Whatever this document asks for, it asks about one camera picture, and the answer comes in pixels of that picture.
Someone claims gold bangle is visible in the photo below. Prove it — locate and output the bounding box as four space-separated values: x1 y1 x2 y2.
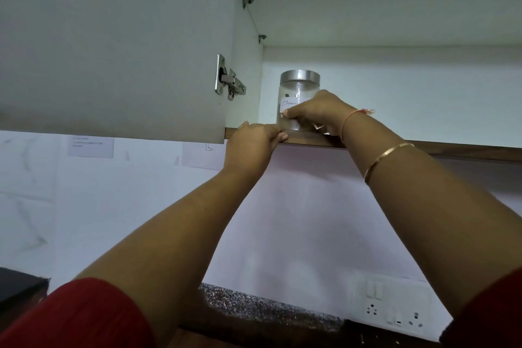
363 142 415 185

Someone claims person's left hand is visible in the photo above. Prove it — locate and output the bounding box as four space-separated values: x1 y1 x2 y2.
223 121 289 176

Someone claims black appliance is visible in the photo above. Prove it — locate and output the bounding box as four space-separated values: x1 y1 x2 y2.
0 267 50 330

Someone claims orange wrist thread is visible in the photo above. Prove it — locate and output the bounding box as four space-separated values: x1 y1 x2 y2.
340 109 376 141

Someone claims red left sleeve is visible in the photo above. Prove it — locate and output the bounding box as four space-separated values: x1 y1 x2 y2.
0 278 156 348

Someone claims white wall socket panel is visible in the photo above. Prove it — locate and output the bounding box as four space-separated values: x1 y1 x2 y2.
354 274 432 332

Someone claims person's left forearm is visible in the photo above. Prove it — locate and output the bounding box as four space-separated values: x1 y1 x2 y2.
76 160 262 348

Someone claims clear jar with silver lid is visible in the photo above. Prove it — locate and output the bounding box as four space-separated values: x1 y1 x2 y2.
276 70 325 132

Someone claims person's right forearm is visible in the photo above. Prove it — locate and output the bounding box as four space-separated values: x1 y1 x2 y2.
340 110 522 322

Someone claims white paper note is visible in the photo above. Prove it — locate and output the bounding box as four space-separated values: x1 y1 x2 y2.
67 136 115 159

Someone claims red sleeve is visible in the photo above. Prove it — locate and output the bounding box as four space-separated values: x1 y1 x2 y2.
440 267 522 348
0 278 156 348

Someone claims person's right hand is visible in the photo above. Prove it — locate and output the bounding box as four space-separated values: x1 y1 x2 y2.
282 89 357 138

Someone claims red right sleeve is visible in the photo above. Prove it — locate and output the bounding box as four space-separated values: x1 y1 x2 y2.
440 267 522 348

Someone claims silver cabinet hinge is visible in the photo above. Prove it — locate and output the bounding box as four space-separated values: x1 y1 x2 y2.
215 54 247 101

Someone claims white wall cabinet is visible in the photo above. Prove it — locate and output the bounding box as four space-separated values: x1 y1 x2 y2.
224 0 522 163

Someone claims white cabinet door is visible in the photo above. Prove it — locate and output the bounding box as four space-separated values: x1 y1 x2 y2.
0 0 241 144

